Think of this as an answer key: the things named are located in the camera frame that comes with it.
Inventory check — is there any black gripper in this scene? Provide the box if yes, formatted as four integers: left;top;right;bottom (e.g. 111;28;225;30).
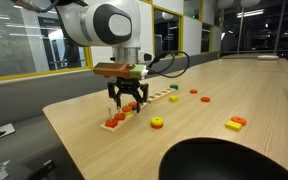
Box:
107;77;149;113

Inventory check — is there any wooden peg board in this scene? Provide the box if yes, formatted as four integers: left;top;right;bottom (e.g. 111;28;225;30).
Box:
99;100;149;134

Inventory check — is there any wooden shape sorter board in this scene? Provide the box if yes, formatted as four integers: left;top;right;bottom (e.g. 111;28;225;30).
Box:
146;87;177;104

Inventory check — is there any grey bench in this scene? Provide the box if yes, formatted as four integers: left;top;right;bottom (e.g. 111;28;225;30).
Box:
0;51;220;180

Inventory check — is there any yellow square block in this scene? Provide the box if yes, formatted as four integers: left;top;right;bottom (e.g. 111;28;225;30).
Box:
224;120;243;132

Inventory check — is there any black bowl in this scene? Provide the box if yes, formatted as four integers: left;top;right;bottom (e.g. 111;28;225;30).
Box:
158;137;288;180

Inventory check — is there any green brown wrist camera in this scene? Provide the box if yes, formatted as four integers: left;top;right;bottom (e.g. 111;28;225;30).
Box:
93;61;149;80

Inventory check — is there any large yellow window frame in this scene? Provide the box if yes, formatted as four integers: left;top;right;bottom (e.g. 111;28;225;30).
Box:
0;46;94;84

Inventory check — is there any narrow yellow window frame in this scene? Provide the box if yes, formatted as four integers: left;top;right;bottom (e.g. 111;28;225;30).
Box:
148;0;185;61

